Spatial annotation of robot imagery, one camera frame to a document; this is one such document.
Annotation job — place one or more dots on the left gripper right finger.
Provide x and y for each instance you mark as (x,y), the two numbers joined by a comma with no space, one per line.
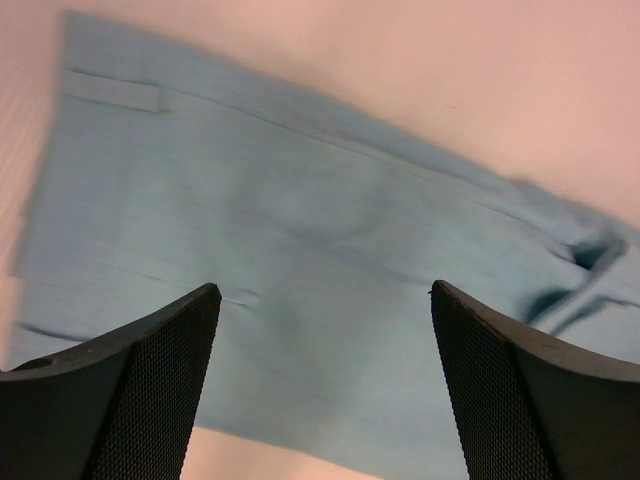
(528,405)

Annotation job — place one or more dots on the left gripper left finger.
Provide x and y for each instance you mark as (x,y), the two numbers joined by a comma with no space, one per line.
(119,406)

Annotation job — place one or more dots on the light blue trousers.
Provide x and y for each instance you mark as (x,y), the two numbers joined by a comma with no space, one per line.
(324,229)

